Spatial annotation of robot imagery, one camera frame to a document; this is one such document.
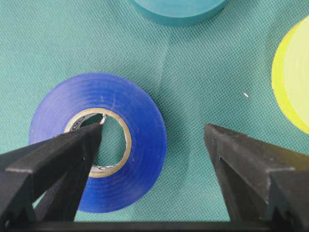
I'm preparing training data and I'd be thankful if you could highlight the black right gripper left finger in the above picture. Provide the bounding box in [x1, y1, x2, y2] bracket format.
[0, 123, 102, 232]

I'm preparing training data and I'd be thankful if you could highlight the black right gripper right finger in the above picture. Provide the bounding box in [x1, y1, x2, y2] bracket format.
[204, 124, 309, 232]

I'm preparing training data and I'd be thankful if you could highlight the blue tape roll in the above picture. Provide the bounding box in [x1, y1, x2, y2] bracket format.
[28, 73, 167, 213]

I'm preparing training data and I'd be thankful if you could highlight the yellow tape roll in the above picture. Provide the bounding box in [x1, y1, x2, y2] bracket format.
[271, 17, 309, 133]

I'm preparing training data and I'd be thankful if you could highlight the teal tape roll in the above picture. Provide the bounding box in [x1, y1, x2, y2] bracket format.
[129, 0, 228, 27]

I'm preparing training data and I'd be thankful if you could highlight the green table cloth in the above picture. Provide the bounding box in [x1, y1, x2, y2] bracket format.
[0, 0, 309, 221]

